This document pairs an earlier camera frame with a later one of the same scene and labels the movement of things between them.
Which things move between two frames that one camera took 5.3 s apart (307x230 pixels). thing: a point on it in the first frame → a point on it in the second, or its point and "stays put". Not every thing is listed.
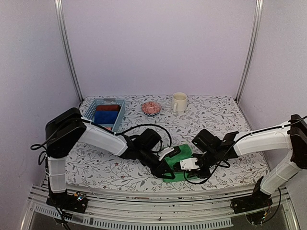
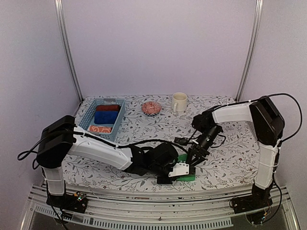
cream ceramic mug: [179, 101] stays put
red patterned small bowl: [151, 109] stays put
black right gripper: [194, 173] → [200, 155]
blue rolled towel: [105, 117] stays put
